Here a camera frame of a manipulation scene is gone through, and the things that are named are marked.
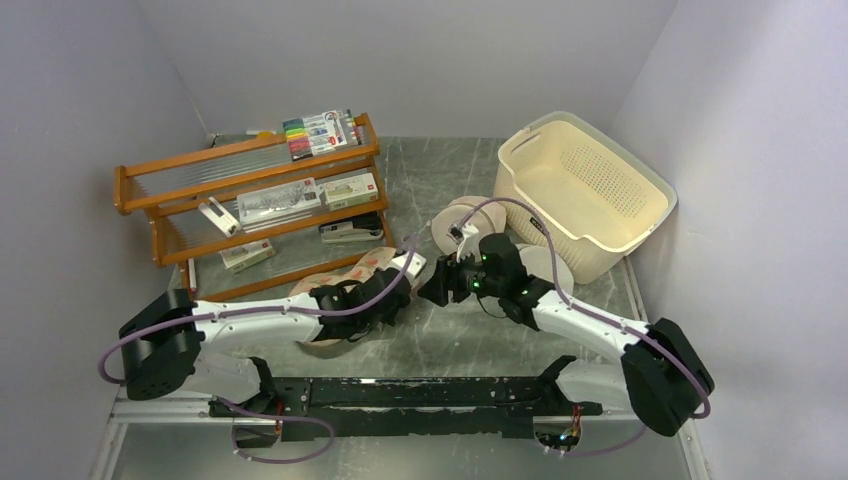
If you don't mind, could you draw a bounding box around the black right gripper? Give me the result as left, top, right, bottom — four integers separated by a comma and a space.
418, 245, 505, 306

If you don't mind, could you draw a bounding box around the floral mesh laundry bag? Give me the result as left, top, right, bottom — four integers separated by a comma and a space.
289, 247, 427, 348

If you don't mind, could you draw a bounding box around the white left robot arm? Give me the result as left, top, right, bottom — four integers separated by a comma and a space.
111, 263, 421, 416

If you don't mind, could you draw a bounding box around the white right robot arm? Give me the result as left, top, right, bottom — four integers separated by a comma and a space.
419, 234, 715, 437

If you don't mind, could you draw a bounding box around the white mesh bag beige zipper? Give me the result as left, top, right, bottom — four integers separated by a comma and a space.
430, 195, 508, 256

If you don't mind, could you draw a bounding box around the white mesh bag grey zipper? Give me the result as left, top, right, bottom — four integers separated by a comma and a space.
516, 243, 575, 295

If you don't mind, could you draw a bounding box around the cream plastic laundry basket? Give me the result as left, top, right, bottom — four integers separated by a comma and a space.
494, 111, 678, 284

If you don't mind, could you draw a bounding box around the black white stapler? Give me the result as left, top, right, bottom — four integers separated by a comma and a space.
319, 220, 384, 244

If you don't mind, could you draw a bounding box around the green white staples box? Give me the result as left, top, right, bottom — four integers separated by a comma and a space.
323, 173, 380, 211

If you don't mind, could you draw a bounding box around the small green staples box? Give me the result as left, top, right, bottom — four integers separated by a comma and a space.
219, 240, 275, 273

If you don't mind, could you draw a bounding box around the grey printed flat box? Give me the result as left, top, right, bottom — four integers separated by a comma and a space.
236, 177, 323, 231

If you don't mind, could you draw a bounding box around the orange wooden shelf rack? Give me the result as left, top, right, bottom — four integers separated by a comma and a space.
113, 113, 395, 301

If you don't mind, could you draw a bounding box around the white clip tool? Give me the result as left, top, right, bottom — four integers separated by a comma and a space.
197, 197, 241, 238

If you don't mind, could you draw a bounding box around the white red pen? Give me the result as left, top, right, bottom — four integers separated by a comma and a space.
186, 259, 197, 294

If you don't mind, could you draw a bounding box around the colour marker pen pack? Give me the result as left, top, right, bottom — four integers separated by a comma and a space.
282, 110, 364, 161

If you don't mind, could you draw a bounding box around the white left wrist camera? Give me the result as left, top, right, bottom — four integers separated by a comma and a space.
388, 251, 427, 284

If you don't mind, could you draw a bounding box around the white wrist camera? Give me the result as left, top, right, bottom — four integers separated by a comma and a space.
448, 222, 480, 261
388, 251, 427, 284

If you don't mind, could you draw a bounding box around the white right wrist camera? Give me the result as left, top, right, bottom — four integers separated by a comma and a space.
448, 222, 480, 261

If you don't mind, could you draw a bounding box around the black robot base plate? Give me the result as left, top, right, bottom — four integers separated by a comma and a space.
209, 375, 602, 441

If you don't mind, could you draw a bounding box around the aluminium frame rail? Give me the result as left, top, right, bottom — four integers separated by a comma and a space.
89, 376, 711, 480

